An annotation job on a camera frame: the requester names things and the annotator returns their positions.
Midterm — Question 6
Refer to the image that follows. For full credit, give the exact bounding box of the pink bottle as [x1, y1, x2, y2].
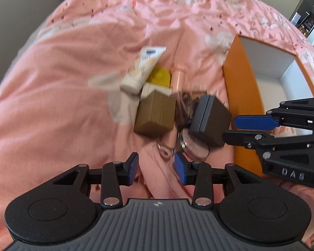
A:
[170, 62, 187, 96]

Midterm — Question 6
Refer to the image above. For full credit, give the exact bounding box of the plush keychain with metal rings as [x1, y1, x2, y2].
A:
[156, 125, 210, 163]

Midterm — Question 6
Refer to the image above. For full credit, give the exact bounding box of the small white box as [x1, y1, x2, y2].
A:
[141, 82, 172, 100]

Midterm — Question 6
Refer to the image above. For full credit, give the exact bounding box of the pink printed blanket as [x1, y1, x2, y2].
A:
[0, 0, 314, 249]

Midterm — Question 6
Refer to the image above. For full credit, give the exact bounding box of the yellow round sponge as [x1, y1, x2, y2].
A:
[147, 66, 171, 88]

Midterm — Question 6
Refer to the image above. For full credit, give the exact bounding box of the brown box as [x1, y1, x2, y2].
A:
[133, 89, 176, 138]

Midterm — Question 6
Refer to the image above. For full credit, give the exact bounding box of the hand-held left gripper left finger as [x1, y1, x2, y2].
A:
[54, 152, 140, 207]

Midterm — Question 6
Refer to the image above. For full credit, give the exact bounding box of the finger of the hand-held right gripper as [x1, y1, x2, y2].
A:
[234, 97, 314, 130]
[222, 129, 314, 160]

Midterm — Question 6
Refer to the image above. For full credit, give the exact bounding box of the glittery card box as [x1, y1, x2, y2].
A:
[173, 90, 207, 126]

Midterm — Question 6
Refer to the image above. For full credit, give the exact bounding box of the cream cosmetic tube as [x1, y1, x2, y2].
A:
[120, 46, 166, 95]

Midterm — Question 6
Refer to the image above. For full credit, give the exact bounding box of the dark grey box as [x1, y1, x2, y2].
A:
[188, 95, 232, 147]

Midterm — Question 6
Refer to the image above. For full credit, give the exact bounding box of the orange cardboard box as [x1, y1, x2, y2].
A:
[222, 35, 314, 178]

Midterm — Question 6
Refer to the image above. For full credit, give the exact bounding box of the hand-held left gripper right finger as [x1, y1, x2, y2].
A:
[173, 153, 259, 207]

